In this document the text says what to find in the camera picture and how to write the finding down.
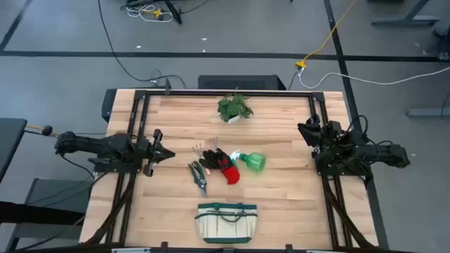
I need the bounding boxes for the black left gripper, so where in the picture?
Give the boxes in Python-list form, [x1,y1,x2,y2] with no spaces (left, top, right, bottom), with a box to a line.
[139,129,176,177]

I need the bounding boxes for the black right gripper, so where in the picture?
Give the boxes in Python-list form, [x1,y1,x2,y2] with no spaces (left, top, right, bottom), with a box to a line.
[297,117,344,148]

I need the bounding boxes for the green black pruning shears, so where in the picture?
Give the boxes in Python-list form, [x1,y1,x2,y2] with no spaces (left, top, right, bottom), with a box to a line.
[187,160,209,197]

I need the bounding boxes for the green spray bottle white nozzle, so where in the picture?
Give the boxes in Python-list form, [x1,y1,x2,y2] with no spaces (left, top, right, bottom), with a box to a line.
[230,149,267,174]

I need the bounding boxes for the black red gardening glove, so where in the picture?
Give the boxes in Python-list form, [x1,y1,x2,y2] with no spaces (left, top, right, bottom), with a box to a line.
[198,148,241,186]

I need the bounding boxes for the cream green canvas gardening bag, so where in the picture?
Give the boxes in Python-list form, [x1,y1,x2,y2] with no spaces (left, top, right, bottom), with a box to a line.
[194,202,259,245]

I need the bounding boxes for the black panel beside table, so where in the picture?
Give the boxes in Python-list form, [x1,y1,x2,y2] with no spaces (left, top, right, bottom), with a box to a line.
[101,88,119,123]

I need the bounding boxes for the green potted plant white pot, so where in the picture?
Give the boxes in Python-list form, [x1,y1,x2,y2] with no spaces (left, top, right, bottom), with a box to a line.
[217,91,255,124]

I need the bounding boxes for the black computer case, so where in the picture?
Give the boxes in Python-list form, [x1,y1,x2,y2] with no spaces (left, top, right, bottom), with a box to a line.
[197,74,288,91]

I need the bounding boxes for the grey desk foot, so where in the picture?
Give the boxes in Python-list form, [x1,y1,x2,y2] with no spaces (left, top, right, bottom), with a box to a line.
[406,107,450,118]

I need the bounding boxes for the black stand leg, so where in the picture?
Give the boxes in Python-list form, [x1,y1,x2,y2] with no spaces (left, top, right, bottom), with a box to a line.
[164,0,184,25]

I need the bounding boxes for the grey desk leg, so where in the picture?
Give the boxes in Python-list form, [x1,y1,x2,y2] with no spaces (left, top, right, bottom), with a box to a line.
[371,0,442,26]

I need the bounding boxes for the black side desk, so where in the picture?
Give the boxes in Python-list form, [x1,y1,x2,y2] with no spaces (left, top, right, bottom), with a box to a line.
[0,118,28,183]

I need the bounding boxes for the yellow extension cable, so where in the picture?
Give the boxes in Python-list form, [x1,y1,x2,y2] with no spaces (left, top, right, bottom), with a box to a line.
[295,0,358,70]

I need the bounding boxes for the white floor cable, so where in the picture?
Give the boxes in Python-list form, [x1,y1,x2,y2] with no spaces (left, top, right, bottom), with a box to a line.
[297,65,450,90]

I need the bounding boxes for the grey desk frame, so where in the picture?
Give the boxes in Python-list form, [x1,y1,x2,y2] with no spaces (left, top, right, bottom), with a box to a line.
[0,177,95,252]

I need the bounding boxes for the black floor cable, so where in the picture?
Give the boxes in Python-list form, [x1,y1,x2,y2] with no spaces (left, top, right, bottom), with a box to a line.
[96,0,188,90]

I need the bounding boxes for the yellow cord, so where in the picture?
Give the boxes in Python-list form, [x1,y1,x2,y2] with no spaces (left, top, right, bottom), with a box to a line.
[26,124,61,137]

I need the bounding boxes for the white coiled cable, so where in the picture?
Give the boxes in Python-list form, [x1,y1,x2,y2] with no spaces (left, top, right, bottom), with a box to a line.
[125,3,175,24]

